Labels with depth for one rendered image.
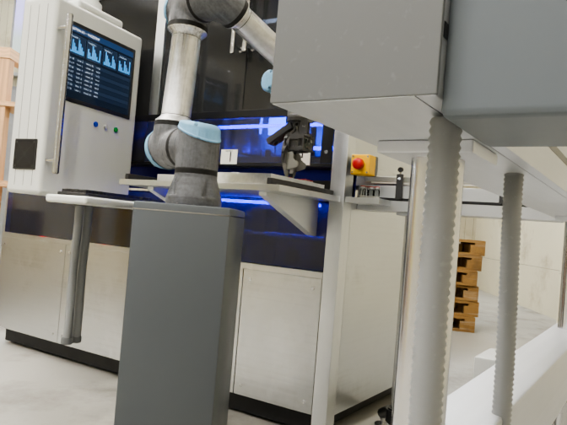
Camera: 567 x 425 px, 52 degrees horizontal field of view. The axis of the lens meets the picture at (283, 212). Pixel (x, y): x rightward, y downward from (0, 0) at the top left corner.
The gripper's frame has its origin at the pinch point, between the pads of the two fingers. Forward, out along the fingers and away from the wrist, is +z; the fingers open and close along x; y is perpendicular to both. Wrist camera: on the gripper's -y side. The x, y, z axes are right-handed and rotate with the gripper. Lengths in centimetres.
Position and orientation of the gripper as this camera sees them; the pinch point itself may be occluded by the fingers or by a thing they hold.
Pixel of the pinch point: (288, 175)
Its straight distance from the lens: 202.1
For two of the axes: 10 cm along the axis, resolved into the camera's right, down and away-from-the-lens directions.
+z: -0.8, 10.0, -0.3
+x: 5.4, 0.7, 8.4
